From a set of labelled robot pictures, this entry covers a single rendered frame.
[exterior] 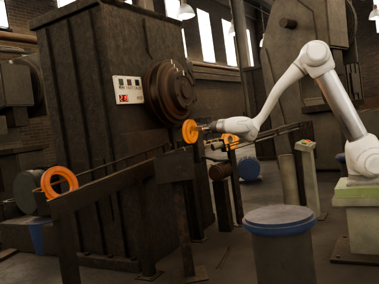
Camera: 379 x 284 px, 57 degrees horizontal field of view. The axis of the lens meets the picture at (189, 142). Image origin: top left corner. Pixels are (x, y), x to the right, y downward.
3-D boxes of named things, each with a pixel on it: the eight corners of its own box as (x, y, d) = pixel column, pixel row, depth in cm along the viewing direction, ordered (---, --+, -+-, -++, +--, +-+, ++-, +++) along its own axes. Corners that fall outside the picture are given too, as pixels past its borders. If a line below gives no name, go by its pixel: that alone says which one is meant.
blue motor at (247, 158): (238, 186, 449) (234, 159, 447) (240, 178, 504) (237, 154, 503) (262, 183, 443) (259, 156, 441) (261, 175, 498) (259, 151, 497)
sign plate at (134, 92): (116, 104, 221) (111, 75, 220) (142, 103, 243) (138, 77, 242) (119, 103, 219) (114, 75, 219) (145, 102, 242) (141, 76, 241)
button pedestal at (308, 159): (301, 221, 274) (291, 143, 270) (308, 212, 294) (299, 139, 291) (323, 222, 265) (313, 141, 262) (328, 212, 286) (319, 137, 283)
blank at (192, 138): (180, 121, 220) (184, 120, 218) (192, 118, 233) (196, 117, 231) (183, 145, 222) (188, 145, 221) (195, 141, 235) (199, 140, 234)
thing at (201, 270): (172, 291, 189) (153, 159, 185) (171, 271, 215) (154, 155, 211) (210, 284, 190) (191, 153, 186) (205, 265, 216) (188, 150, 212)
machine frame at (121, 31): (62, 263, 255) (23, 20, 246) (152, 218, 347) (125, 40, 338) (141, 273, 217) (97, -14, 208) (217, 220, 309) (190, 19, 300)
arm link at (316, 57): (387, 165, 187) (402, 173, 166) (357, 178, 191) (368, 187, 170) (320, 38, 188) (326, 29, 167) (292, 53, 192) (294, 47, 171)
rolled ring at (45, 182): (79, 171, 179) (76, 173, 181) (45, 160, 167) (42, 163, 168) (78, 205, 169) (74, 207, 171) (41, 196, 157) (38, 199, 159)
